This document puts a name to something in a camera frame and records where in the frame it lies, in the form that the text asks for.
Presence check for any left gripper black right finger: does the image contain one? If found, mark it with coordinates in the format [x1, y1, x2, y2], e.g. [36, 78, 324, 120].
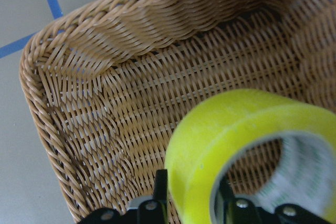
[216, 175, 333, 223]

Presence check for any yellow tape roll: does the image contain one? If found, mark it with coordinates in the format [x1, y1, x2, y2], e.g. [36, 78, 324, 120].
[165, 89, 335, 223]

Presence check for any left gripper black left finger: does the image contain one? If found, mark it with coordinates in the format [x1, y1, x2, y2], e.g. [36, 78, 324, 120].
[79, 169, 168, 223]

